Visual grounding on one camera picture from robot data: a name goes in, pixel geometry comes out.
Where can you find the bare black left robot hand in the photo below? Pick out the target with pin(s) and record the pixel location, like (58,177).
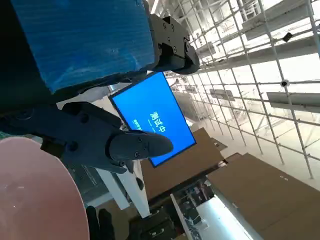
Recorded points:
(87,42)

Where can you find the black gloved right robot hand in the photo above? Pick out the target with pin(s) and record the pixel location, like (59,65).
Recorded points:
(102,225)

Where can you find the pink bowl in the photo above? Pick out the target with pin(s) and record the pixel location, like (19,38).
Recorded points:
(37,195)

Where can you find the blue monitor screen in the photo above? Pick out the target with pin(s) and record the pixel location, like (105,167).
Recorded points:
(155,105)

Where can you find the brown wooden panel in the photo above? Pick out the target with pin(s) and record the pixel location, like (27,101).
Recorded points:
(270,195)
(185,162)

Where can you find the small black frame camera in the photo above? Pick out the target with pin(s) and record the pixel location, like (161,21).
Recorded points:
(284,83)
(287,37)

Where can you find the white pipe frame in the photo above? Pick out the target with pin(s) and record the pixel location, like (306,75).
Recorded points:
(295,100)

